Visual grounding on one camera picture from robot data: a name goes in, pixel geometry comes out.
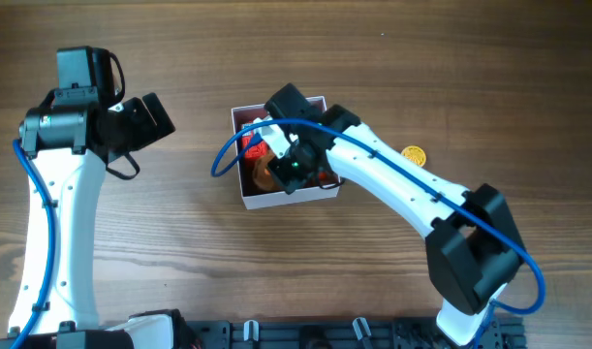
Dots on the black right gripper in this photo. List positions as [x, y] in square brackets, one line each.
[286, 171]

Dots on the brown plush capybara with orange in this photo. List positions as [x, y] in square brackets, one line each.
[262, 176]

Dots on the red toy truck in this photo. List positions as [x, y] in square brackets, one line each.
[253, 146]

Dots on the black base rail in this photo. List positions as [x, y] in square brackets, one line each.
[400, 333]

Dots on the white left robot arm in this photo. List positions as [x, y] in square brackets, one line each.
[66, 146]

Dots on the yellow round plastic wheel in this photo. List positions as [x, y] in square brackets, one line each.
[415, 154]

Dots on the white cardboard box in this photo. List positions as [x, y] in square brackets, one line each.
[251, 195]

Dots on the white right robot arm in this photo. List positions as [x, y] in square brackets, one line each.
[471, 239]

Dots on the yellow duck toy blue hat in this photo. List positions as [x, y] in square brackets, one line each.
[322, 176]

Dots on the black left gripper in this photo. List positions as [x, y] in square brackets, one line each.
[150, 128]

